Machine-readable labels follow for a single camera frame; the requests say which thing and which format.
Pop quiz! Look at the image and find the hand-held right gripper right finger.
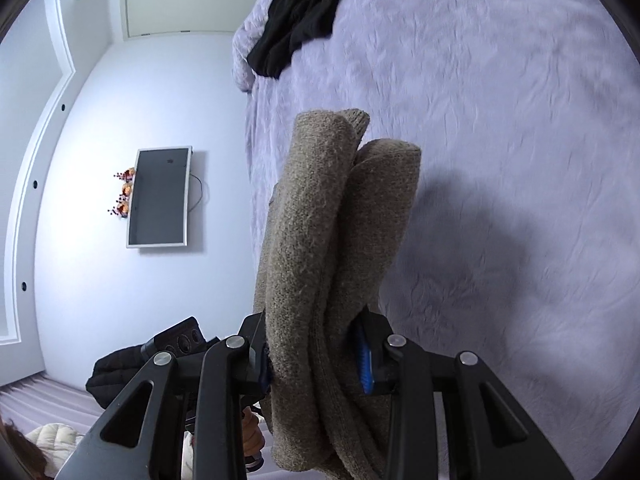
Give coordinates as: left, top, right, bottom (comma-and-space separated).
350, 307, 576, 480

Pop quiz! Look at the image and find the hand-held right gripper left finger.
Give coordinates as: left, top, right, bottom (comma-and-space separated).
55, 311, 275, 480

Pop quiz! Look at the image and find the tan knit sweater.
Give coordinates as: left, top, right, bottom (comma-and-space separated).
252, 107, 423, 480

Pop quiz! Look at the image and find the person's left hand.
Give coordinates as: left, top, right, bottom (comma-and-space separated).
241, 404, 267, 461

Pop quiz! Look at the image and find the black jacket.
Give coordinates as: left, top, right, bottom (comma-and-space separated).
85, 344, 157, 411

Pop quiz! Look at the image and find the orange flower decoration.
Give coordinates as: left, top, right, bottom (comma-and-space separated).
106, 167, 137, 219

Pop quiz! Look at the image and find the white puffer jacket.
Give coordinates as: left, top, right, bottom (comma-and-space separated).
25, 422, 197, 480

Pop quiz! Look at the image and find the person's long hair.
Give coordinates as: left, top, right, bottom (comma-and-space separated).
0, 416, 49, 480

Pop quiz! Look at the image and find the lavender textured blanket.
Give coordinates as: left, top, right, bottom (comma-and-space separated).
0, 0, 640, 480

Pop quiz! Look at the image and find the white door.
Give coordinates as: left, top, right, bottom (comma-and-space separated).
121, 0, 272, 39

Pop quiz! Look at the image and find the black garment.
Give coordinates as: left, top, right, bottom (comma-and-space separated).
247, 0, 346, 80

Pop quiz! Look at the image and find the wall-mounted television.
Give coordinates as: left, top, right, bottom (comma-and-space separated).
125, 145, 194, 250

